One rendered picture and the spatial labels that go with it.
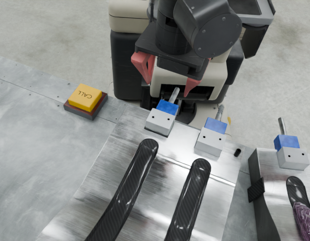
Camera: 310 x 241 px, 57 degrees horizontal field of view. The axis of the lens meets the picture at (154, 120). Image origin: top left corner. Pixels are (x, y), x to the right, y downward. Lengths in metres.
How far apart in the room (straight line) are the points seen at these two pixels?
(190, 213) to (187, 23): 0.33
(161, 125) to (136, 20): 0.59
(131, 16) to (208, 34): 0.77
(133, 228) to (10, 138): 0.37
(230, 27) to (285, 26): 2.39
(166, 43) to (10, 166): 0.44
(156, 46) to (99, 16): 2.02
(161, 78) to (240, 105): 1.12
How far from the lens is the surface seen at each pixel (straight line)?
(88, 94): 0.71
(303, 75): 2.30
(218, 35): 0.32
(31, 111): 0.76
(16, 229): 0.63
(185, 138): 0.58
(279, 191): 0.63
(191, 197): 0.53
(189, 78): 0.42
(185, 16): 0.33
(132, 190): 0.53
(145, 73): 0.47
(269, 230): 0.58
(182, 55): 0.42
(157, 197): 0.52
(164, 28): 0.39
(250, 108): 1.90
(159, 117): 0.57
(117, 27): 1.09
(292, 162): 0.64
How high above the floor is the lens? 1.37
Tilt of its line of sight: 54 degrees down
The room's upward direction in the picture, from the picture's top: 7 degrees clockwise
